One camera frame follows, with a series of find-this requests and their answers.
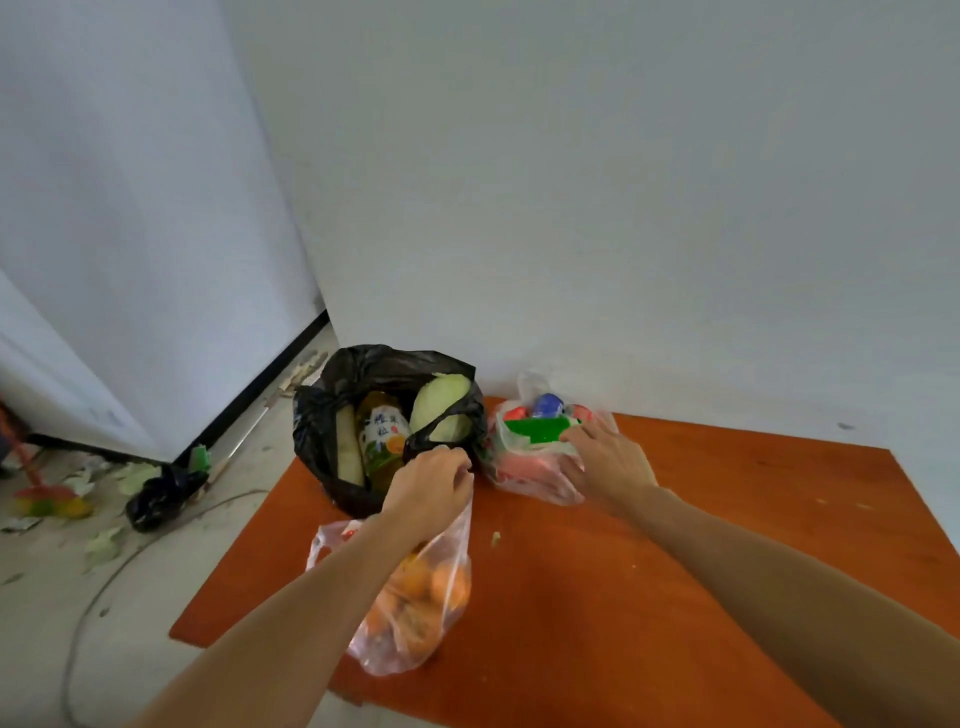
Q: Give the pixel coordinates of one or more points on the person's right hand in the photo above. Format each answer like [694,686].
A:
[611,469]

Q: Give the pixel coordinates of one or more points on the person's left hand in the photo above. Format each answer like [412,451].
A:
[420,491]

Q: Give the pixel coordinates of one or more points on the person's right thumb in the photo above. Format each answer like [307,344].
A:
[570,469]

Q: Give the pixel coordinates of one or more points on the person's left fingers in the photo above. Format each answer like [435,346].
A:
[452,461]

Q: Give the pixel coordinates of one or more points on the clear plastic bag of cans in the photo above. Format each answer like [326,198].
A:
[525,472]

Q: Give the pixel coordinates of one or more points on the clear plastic bag of oranges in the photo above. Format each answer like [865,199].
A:
[439,622]

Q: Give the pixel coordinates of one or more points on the person's left forearm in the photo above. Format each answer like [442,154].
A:
[285,630]

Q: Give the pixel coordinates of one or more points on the person's right forearm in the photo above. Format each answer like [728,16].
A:
[787,600]

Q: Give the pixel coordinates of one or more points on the green flat package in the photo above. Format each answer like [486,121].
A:
[536,429]

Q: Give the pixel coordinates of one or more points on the red can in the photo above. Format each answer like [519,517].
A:
[581,412]
[514,413]

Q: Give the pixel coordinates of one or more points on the pale green cabbage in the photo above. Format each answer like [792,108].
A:
[442,397]

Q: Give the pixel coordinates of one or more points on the blue topped can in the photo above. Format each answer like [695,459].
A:
[547,405]

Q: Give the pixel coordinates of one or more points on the orange juice bottle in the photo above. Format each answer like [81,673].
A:
[381,439]

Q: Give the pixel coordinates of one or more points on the pile of oranges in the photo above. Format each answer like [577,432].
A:
[424,596]

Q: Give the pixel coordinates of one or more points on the black plastic shopping bag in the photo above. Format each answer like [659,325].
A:
[319,420]

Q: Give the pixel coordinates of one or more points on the green plastic item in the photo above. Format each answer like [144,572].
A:
[199,458]

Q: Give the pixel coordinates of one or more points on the small black garbage bag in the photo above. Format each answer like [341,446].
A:
[161,496]

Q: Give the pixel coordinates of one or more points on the vegetable leaf scrap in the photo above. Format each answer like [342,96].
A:
[135,477]
[103,545]

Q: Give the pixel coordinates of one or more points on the white cabinet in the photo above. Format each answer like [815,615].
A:
[67,375]

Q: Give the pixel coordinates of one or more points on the colourful broom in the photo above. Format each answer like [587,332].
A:
[45,499]

